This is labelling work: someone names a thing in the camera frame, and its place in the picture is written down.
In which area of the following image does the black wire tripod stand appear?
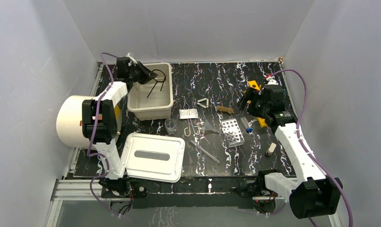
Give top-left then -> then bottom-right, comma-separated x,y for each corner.
147,69 -> 167,98

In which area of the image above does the white clay triangle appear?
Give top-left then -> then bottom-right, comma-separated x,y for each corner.
197,98 -> 209,109

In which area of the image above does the clear plastic funnel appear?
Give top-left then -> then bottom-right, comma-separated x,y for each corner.
204,120 -> 221,135

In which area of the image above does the small glass beaker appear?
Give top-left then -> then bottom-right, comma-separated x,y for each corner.
165,118 -> 177,135

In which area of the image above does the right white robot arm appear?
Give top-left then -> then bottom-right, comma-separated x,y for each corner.
237,85 -> 342,219

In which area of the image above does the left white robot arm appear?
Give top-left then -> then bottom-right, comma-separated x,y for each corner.
81,53 -> 157,197

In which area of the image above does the yellow test tube rack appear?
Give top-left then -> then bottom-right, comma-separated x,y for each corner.
248,80 -> 268,128

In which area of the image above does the beige plastic bin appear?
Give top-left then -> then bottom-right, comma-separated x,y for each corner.
127,62 -> 173,121

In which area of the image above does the blue capped vial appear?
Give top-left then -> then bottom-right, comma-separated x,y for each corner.
240,117 -> 253,133

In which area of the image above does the metal perforated tube rack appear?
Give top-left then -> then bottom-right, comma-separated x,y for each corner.
220,119 -> 245,148

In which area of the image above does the white bin lid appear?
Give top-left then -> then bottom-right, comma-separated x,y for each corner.
121,133 -> 185,183

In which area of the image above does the white cylindrical centrifuge drum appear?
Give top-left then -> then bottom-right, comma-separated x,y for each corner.
56,95 -> 122,150

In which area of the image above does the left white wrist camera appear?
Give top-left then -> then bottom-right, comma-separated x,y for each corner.
126,52 -> 138,65

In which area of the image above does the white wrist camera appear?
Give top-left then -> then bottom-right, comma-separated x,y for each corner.
265,74 -> 278,85
126,52 -> 138,65

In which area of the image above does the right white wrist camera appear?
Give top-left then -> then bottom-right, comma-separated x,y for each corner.
265,74 -> 278,85

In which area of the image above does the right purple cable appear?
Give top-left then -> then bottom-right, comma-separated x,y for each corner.
270,69 -> 354,227

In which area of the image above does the purple cable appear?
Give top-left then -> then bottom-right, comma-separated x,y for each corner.
86,52 -> 124,218
270,69 -> 354,227

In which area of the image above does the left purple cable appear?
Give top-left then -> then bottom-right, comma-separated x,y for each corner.
86,52 -> 124,218

